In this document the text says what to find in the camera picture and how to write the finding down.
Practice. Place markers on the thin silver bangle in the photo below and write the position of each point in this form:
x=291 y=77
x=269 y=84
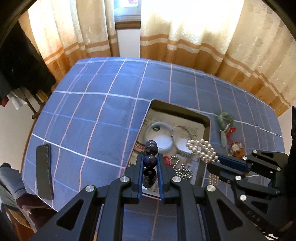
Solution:
x=182 y=135

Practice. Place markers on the window frame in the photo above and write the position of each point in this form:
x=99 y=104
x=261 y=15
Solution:
x=127 y=14

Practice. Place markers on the pink metal tin box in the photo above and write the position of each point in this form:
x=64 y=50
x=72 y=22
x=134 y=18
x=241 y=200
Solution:
x=189 y=166

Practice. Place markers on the beige brown curtain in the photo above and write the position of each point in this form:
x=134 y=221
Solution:
x=64 y=32
x=243 y=42

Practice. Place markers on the red tassel jade pendant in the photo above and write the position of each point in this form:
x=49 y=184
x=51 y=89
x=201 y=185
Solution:
x=226 y=134

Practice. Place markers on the left beige brown curtain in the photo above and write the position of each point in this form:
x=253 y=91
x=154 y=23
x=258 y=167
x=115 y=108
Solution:
x=64 y=32

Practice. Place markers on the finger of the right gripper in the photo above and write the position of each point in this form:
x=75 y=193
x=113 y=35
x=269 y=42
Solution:
x=231 y=172
x=240 y=162

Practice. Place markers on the dark hanging clothes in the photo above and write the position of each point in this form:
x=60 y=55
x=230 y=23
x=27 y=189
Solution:
x=22 y=66

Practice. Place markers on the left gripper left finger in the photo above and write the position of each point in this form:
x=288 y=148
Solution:
x=96 y=213

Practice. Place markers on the red coral ornament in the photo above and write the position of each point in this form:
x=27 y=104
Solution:
x=167 y=161

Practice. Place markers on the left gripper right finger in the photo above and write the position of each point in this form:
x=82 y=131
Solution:
x=203 y=213

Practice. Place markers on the white jade bangle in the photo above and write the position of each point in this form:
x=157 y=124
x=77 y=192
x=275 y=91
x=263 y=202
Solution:
x=160 y=132

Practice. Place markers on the right beige brown curtain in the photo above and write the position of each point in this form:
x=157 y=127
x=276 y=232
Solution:
x=243 y=42

